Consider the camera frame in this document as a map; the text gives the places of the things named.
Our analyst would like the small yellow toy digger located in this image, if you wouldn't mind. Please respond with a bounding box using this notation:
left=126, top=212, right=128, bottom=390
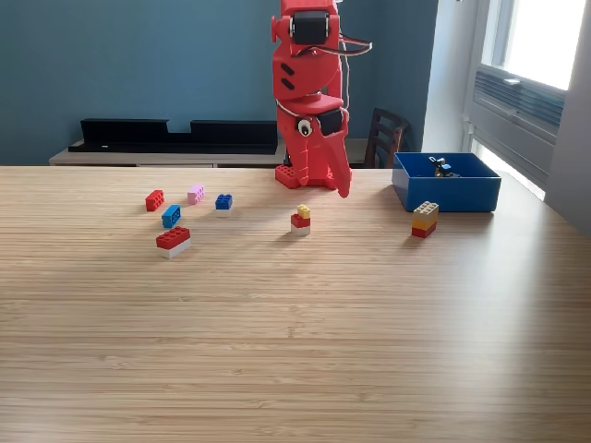
left=428, top=155, right=461, bottom=179

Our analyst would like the blue plastic bin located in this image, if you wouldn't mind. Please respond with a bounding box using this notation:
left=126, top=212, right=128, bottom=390
left=391, top=151, right=502, bottom=214

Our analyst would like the dark wooden chair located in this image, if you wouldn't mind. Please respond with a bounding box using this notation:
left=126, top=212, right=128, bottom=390
left=363, top=107, right=411, bottom=170

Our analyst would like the yellow red white brick stack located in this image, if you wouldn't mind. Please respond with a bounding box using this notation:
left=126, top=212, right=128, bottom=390
left=290, top=203, right=312, bottom=237

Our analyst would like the tan orange red brick stack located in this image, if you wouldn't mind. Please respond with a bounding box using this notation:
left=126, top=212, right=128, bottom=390
left=411, top=200, right=440, bottom=239

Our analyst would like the blue white brick stack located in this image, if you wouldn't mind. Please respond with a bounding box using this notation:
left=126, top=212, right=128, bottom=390
left=214, top=193, right=235, bottom=219

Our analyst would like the pale wooden sideboard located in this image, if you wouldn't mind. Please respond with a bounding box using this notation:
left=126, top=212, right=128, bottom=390
left=48, top=138, right=370, bottom=168

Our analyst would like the light blue brick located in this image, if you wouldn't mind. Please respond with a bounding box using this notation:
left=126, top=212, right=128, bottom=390
left=161, top=204, right=182, bottom=230

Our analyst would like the grey window heater unit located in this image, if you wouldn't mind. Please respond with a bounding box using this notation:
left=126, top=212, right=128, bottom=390
left=468, top=64, right=567, bottom=186

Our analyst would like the bright window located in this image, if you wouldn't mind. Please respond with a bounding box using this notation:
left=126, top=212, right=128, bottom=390
left=479, top=0, right=587, bottom=91

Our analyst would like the white servo cable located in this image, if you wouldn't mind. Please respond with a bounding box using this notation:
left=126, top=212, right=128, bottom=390
left=339, top=34, right=373, bottom=59

